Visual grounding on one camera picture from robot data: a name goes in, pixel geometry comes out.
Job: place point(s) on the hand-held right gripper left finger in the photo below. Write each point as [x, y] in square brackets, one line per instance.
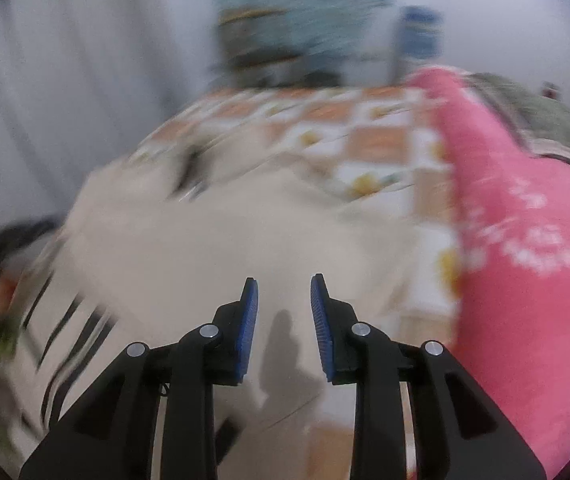
[247, 330]

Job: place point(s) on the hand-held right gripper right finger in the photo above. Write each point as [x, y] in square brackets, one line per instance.
[321, 330]

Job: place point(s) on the cream zip jacket black trim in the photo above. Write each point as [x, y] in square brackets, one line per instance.
[190, 240]

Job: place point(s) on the white curtain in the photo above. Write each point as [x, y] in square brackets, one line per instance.
[65, 85]

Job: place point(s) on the pink floral blanket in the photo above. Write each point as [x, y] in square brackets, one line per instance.
[515, 260]

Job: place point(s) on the wooden chair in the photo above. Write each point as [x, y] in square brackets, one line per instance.
[260, 60]

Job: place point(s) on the grey green lace blanket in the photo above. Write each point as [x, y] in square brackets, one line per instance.
[550, 120]

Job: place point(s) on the blue water bottle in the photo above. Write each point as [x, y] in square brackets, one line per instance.
[419, 32]

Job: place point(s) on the blue patterned wall cloth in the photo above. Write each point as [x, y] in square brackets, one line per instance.
[325, 5]

